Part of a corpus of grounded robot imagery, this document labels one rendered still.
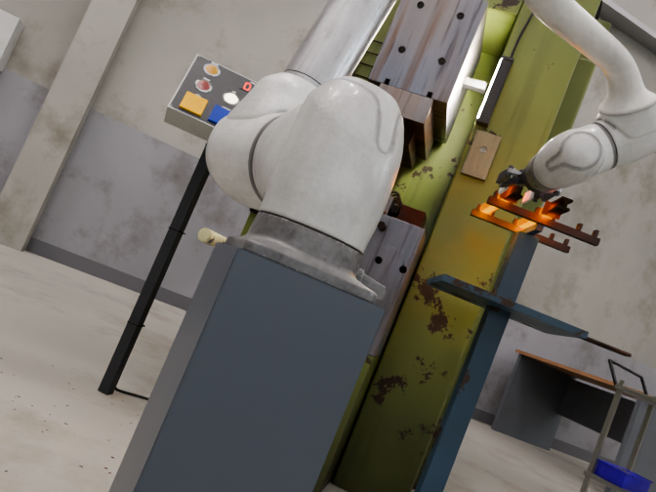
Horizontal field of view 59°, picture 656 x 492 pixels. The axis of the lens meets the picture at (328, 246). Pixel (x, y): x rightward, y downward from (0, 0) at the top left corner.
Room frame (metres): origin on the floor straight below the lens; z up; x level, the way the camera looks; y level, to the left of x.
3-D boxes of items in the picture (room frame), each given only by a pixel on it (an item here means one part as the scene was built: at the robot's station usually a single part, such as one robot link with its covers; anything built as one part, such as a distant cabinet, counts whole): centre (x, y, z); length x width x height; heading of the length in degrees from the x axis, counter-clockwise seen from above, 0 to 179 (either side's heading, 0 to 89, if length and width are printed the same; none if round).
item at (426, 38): (2.18, -0.14, 1.56); 0.42 x 0.39 x 0.40; 167
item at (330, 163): (0.79, 0.03, 0.77); 0.18 x 0.16 x 0.22; 38
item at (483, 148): (2.04, -0.38, 1.27); 0.09 x 0.02 x 0.17; 77
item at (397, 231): (2.19, -0.15, 0.69); 0.56 x 0.38 x 0.45; 167
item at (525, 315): (1.66, -0.52, 0.75); 0.40 x 0.30 x 0.02; 86
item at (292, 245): (0.79, 0.01, 0.63); 0.22 x 0.18 x 0.06; 107
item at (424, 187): (2.49, -0.21, 1.37); 0.41 x 0.10 x 0.91; 77
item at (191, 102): (1.89, 0.59, 1.01); 0.07 x 0.05 x 0.07; 102
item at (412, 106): (2.19, -0.10, 1.32); 0.42 x 0.20 x 0.10; 167
